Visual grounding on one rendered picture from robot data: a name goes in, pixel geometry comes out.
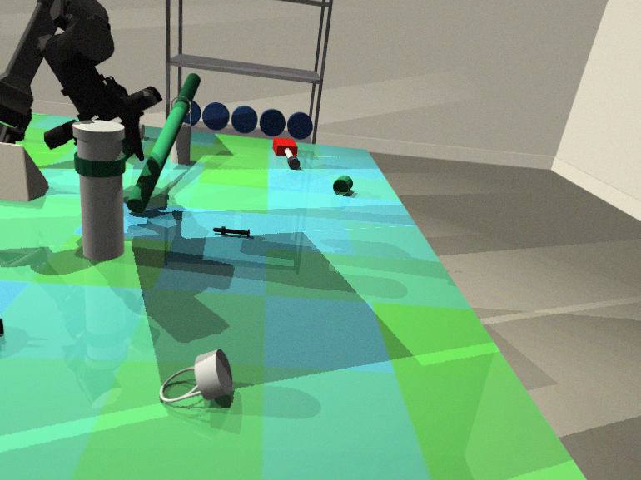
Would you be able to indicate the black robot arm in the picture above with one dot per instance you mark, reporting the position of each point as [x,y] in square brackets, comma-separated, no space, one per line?
[86,42]

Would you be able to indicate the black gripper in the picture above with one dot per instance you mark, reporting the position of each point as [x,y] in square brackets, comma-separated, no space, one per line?
[90,95]

